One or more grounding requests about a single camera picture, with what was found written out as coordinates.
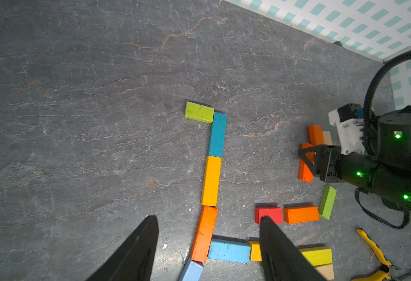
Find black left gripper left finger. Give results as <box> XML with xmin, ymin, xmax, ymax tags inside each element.
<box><xmin>88</xmin><ymin>215</ymin><xmax>159</xmax><ymax>281</ymax></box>

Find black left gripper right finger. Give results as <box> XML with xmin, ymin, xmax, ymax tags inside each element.
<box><xmin>259</xmin><ymin>217</ymin><xmax>326</xmax><ymax>281</ymax></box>

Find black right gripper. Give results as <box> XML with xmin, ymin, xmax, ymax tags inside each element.
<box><xmin>298</xmin><ymin>145</ymin><xmax>342</xmax><ymax>183</ymax></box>

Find tan long block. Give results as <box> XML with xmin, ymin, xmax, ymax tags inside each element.
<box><xmin>323</xmin><ymin>131</ymin><xmax>333</xmax><ymax>145</ymax></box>

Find small orange-yellow block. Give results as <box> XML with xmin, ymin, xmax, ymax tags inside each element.
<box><xmin>248</xmin><ymin>241</ymin><xmax>262</xmax><ymax>262</ymax></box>

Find red block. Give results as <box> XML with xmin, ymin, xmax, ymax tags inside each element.
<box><xmin>255</xmin><ymin>207</ymin><xmax>283</xmax><ymax>224</ymax></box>

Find blue long block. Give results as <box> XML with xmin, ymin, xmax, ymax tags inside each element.
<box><xmin>208</xmin><ymin>238</ymin><xmax>251</xmax><ymax>263</ymax></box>

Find light blue block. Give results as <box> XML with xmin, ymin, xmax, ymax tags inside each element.
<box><xmin>179</xmin><ymin>259</ymin><xmax>204</xmax><ymax>281</ymax></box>

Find orange long block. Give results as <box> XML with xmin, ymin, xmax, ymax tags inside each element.
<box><xmin>190</xmin><ymin>206</ymin><xmax>218</xmax><ymax>263</ymax></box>

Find yellow-orange long block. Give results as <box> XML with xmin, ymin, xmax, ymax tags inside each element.
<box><xmin>201</xmin><ymin>156</ymin><xmax>222</xmax><ymax>207</ymax></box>

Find teal long block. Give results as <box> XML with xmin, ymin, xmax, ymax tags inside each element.
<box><xmin>208</xmin><ymin>112</ymin><xmax>227</xmax><ymax>158</ymax></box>

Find lime green small block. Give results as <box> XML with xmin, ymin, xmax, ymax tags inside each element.
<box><xmin>184</xmin><ymin>101</ymin><xmax>214</xmax><ymax>124</ymax></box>

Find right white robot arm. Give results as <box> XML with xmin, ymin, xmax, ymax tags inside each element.
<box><xmin>298</xmin><ymin>51</ymin><xmax>411</xmax><ymax>229</ymax></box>

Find yellow-green flat block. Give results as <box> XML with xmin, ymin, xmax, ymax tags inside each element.
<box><xmin>319</xmin><ymin>185</ymin><xmax>337</xmax><ymax>220</ymax></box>

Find yellow-green wide block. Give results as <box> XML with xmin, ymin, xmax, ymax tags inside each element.
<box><xmin>299</xmin><ymin>246</ymin><xmax>333</xmax><ymax>266</ymax></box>

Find tan flat block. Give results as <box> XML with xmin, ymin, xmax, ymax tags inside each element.
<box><xmin>315</xmin><ymin>263</ymin><xmax>335</xmax><ymax>281</ymax></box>

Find yellow black pliers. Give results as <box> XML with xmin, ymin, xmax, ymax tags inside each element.
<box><xmin>352</xmin><ymin>228</ymin><xmax>411</xmax><ymax>281</ymax></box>

